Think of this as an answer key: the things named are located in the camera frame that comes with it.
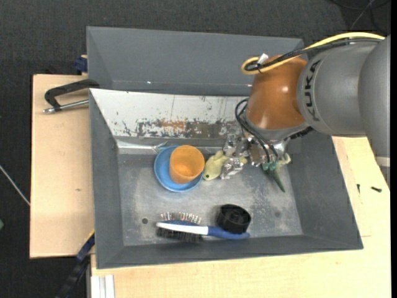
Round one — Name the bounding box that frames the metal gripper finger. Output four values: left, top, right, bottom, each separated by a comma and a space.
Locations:
223, 134, 249, 156
220, 158, 246, 180

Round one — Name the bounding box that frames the pale yellow toy animal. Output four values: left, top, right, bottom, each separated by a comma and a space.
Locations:
202, 150, 249, 181

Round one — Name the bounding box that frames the dark green pointed thing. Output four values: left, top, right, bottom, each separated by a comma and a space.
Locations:
270, 165, 287, 194

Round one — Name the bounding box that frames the orange cup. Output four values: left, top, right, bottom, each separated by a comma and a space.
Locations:
169, 145, 206, 185

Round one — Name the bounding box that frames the black round cap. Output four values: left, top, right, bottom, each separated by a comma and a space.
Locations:
216, 204, 252, 235

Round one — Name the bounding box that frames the blue and white brush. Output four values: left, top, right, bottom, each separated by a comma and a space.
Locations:
155, 211, 251, 244

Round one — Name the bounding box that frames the blue plate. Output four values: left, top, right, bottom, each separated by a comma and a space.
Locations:
153, 145, 204, 193

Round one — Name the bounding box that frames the grey metal bin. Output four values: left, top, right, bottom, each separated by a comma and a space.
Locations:
86, 25, 364, 269

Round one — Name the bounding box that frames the pale brown flat board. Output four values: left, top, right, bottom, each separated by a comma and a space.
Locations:
29, 73, 96, 259

